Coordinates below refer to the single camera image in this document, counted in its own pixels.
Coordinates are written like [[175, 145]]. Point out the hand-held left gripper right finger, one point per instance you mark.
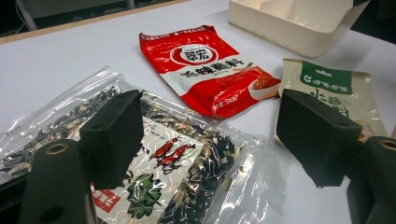
[[314, 137]]

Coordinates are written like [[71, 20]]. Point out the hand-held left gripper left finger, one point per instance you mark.
[[112, 140]]

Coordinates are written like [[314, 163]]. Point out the beige green-label packet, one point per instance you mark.
[[327, 81]]

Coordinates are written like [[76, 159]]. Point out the clear dried seaweed bag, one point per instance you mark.
[[186, 161]]

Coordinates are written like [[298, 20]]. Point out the white plastic box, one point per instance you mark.
[[280, 28]]

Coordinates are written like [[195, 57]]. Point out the red seasoning packet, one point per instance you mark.
[[199, 62]]

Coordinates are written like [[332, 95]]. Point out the white metal stand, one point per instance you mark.
[[28, 18]]

